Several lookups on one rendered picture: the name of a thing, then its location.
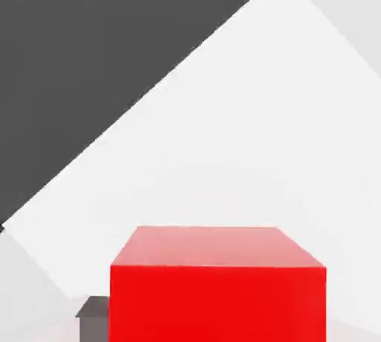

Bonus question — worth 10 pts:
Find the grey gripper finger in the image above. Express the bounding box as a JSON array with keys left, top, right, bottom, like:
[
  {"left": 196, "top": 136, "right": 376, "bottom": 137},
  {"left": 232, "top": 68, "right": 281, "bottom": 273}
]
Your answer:
[{"left": 38, "top": 295, "right": 111, "bottom": 342}]

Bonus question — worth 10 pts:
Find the small red cube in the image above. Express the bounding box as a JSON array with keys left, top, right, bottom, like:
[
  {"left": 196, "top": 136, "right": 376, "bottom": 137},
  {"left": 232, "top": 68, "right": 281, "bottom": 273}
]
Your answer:
[{"left": 109, "top": 225, "right": 327, "bottom": 342}]

